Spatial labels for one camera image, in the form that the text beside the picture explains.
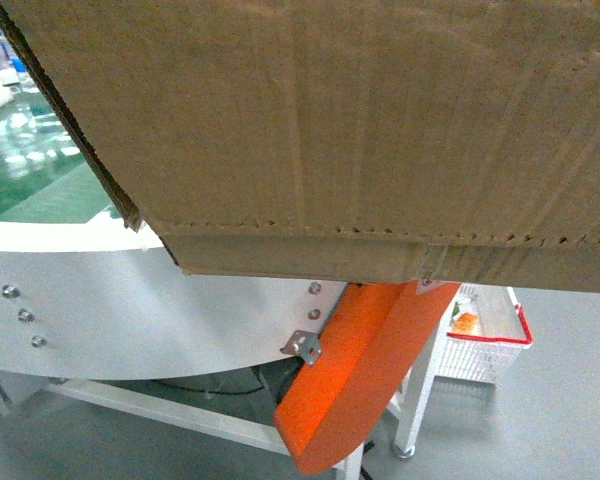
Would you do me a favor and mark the orange conveyor motor guard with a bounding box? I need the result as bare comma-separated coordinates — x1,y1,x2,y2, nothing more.
274,281,460,475

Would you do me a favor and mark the green curved conveyor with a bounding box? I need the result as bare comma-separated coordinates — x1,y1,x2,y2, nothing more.
0,59,366,480

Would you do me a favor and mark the white red-rimmed basket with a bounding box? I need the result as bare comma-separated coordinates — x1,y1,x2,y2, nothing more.
437,283,533,385

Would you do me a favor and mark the brown cardboard box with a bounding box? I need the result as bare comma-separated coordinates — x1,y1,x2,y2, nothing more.
0,1,600,293

